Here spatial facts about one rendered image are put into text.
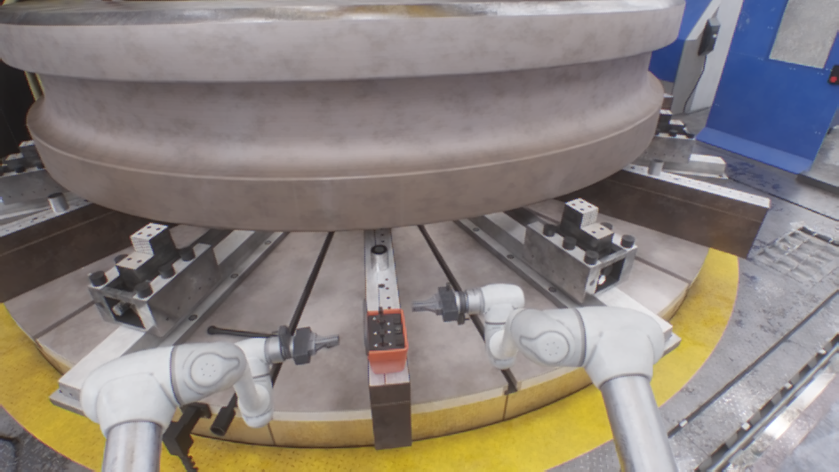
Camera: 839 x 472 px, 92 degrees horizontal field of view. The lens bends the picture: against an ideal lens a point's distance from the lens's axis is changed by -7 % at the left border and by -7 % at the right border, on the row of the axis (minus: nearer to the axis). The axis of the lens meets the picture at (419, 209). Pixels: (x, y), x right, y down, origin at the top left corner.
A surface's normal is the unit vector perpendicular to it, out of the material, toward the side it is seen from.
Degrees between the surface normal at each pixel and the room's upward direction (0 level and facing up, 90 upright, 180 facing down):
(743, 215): 90
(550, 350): 58
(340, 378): 0
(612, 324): 20
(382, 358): 97
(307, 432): 90
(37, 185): 90
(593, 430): 0
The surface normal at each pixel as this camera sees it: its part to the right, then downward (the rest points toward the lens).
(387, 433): 0.12, 0.49
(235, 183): -0.09, 0.50
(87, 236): 0.79, 0.30
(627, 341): 0.02, -0.62
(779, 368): 0.00, -0.87
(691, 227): -0.61, 0.39
